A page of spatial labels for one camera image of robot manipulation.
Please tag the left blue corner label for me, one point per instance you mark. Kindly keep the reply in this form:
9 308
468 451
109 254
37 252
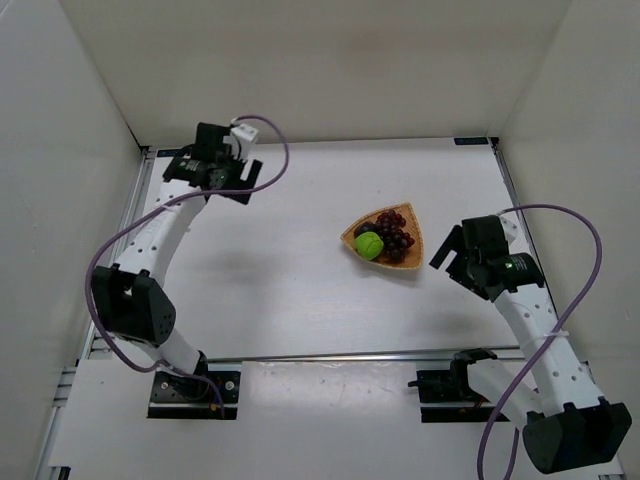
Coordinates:
173 152

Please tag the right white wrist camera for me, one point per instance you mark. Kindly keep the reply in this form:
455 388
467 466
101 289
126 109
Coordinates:
512 230

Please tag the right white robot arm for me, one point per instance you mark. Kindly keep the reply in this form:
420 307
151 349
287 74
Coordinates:
564 420

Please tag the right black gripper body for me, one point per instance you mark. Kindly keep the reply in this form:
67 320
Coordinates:
458 257

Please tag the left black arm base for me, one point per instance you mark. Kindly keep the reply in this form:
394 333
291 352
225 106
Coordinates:
175 398

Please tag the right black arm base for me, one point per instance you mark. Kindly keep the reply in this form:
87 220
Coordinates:
445 395

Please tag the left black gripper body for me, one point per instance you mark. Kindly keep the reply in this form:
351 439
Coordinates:
239 181

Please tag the red fake grape bunch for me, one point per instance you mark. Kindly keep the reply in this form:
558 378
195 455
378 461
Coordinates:
397 242

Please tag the right blue corner label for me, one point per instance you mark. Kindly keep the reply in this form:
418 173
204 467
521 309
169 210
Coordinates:
470 141

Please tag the blue corner label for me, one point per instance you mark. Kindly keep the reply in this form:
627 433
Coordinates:
173 152
470 141

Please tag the aluminium front rail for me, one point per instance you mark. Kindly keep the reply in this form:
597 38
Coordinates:
422 355

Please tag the dark purple fake fruit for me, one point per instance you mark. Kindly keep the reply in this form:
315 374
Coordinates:
365 227

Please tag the green fake apple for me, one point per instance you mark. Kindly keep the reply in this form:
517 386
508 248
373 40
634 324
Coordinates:
369 245

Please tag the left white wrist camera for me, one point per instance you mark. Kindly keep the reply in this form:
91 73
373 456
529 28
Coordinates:
244 134

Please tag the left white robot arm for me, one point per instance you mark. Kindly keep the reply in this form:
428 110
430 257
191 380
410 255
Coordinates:
128 296

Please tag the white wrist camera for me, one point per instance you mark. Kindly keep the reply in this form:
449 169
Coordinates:
512 230
244 134

